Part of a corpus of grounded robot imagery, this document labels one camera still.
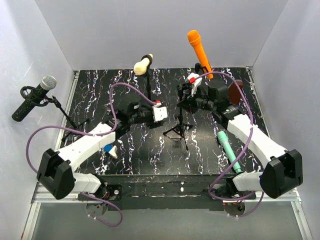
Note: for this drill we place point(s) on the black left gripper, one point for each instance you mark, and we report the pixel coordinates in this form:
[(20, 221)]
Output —
[(152, 125)]

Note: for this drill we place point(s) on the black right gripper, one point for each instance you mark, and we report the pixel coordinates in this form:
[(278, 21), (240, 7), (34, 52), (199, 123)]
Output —
[(187, 104)]

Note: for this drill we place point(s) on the mint green toy microphone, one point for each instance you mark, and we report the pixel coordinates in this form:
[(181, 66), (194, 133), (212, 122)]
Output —
[(224, 142)]

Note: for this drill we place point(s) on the black tripod microphone stand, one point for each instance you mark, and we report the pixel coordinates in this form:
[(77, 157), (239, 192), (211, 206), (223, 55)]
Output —
[(181, 127)]

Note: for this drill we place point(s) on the cream wooden microphone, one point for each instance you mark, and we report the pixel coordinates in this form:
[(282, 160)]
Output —
[(141, 67)]

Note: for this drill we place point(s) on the black round-base stand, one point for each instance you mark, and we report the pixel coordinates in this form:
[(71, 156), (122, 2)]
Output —
[(148, 80), (198, 69)]

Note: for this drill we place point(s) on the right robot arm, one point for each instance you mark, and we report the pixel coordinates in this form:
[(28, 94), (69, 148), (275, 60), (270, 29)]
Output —
[(282, 168)]

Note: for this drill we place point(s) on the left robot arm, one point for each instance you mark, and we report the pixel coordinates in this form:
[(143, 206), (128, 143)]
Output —
[(57, 170)]

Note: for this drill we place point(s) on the black round-base stand, orange mic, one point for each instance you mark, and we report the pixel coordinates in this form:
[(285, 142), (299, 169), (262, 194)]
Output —
[(198, 69)]

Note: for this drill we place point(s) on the orange microphone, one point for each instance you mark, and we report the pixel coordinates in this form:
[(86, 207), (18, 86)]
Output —
[(194, 39)]

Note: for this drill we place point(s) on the silver-headed black microphone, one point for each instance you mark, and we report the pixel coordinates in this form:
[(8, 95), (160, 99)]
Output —
[(34, 97)]

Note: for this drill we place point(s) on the brown wooden metronome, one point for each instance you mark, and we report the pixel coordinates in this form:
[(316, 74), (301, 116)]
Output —
[(234, 94)]

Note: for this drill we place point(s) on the blue and white toy block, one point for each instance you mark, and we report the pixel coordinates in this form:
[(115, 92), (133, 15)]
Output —
[(111, 150)]

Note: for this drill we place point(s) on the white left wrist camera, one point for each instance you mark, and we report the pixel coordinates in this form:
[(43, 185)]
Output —
[(159, 112)]

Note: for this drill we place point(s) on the black shock-mount tripod stand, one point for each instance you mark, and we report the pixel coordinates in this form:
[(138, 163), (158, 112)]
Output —
[(59, 109)]

